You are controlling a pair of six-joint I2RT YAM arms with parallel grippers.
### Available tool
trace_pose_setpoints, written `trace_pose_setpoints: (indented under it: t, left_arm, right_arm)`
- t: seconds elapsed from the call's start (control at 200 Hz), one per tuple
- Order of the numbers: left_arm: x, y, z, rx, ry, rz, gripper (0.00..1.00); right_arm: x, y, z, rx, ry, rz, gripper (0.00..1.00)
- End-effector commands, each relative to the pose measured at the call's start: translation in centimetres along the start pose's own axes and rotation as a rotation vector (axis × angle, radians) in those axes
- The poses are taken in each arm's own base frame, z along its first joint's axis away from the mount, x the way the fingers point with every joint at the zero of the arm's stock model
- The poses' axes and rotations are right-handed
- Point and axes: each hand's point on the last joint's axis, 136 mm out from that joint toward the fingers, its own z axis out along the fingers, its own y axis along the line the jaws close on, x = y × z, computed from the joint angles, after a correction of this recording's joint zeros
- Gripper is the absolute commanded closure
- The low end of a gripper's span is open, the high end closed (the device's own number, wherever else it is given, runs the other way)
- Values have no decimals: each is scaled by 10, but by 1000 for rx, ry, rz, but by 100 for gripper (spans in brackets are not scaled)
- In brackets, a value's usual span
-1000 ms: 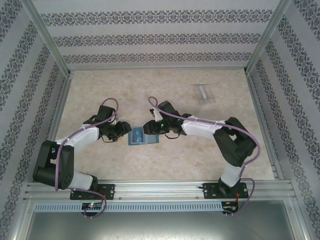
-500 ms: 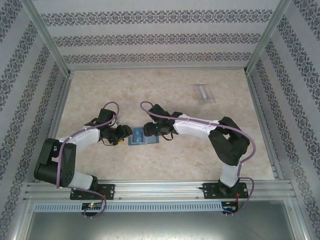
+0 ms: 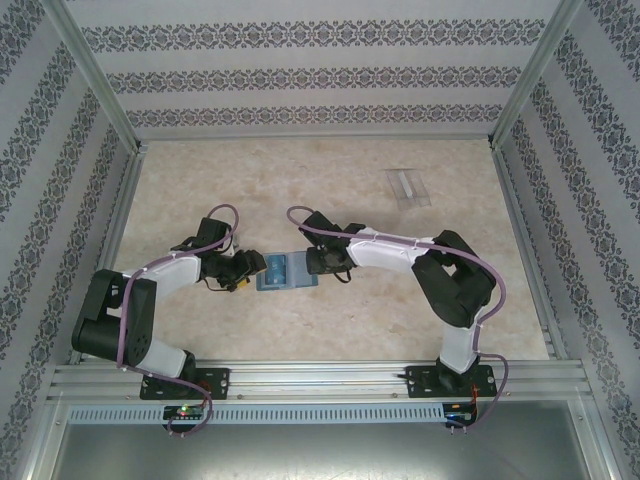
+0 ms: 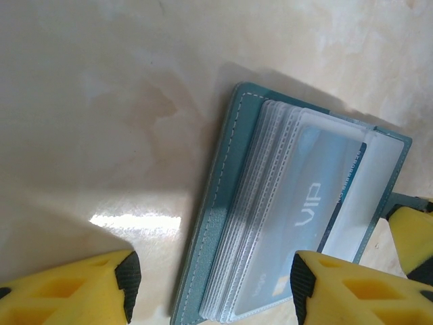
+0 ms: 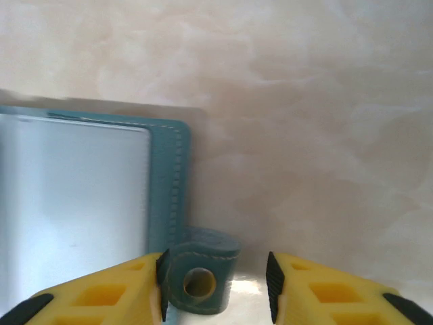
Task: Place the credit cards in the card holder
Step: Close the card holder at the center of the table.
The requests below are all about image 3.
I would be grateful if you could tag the blue-grey card holder wallet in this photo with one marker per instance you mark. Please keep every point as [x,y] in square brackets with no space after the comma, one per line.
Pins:
[302,280]

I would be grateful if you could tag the blue credit card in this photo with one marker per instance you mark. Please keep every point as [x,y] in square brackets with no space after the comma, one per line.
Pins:
[277,272]

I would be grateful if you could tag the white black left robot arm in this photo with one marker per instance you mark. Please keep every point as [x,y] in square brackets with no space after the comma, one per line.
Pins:
[170,270]

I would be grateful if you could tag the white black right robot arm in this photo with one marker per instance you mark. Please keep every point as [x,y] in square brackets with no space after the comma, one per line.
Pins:
[385,252]

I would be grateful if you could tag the left controller circuit board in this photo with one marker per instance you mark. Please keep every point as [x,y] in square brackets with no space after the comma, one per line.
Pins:
[182,411]

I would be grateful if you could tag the controller circuit board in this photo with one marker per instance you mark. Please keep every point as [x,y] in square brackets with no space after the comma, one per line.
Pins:
[182,411]
[460,412]

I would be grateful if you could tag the grey sheet metal panel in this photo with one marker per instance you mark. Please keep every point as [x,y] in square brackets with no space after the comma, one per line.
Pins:
[320,452]

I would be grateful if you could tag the right controller circuit board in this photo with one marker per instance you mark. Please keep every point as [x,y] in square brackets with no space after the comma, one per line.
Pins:
[460,412]

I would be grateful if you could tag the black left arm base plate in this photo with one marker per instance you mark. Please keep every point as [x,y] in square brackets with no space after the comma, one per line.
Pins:
[217,382]

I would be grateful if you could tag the aluminium table side rail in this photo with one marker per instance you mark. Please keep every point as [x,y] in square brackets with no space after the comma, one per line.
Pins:
[530,250]
[120,210]

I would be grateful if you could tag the aluminium mounting rail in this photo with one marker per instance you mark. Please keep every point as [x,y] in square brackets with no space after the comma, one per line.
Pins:
[315,380]

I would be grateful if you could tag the aluminium frame cross beam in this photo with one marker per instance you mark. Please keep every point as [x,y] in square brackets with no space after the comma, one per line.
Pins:
[310,136]

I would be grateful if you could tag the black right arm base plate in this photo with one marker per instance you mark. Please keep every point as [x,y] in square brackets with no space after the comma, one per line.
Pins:
[422,382]

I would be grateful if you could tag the aluminium frame post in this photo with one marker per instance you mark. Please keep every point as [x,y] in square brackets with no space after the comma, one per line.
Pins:
[537,75]
[95,75]

